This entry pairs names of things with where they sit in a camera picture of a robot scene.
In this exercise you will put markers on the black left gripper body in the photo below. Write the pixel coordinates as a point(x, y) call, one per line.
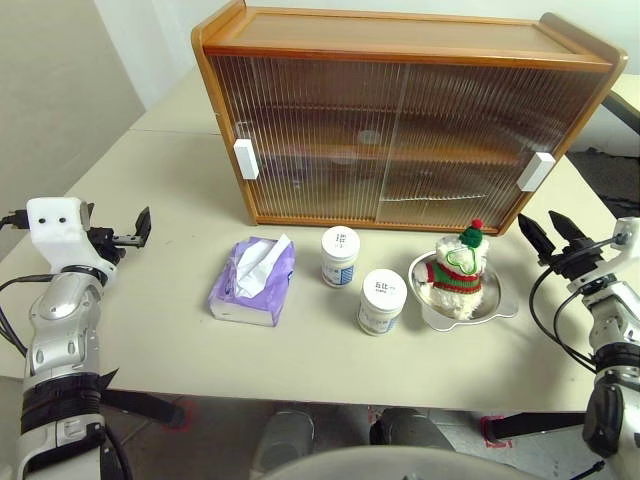
point(107, 240)

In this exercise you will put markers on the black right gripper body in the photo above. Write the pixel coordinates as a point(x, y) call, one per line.
point(580, 257)

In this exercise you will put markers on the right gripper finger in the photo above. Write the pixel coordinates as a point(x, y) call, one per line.
point(537, 240)
point(565, 231)

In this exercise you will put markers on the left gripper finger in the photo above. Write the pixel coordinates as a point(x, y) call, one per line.
point(142, 230)
point(87, 215)

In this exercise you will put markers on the shiny metal bowl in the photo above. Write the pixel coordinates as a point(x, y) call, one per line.
point(495, 302)

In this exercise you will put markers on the white plush bear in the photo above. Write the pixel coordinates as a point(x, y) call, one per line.
point(452, 280)

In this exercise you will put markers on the ribbed clear sliding door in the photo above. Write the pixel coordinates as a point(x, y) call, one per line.
point(310, 125)
point(475, 125)

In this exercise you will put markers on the purple tissue pack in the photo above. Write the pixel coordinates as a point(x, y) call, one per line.
point(277, 275)

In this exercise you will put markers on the white jar with blue label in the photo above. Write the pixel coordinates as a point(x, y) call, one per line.
point(382, 300)
point(340, 250)

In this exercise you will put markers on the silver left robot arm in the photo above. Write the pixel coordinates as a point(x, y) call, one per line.
point(62, 320)

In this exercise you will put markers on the wooden cabinet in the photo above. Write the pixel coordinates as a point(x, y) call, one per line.
point(375, 35)

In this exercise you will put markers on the black table foot bar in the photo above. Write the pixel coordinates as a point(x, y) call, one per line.
point(535, 426)
point(145, 405)

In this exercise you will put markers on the pale robot torso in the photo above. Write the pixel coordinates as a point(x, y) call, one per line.
point(390, 465)

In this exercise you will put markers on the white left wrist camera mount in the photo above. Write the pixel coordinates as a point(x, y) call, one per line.
point(52, 225)

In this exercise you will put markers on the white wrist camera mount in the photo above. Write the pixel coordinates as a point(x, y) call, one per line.
point(52, 225)
point(627, 230)

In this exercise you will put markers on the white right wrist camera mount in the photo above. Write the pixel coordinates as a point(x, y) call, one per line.
point(627, 230)

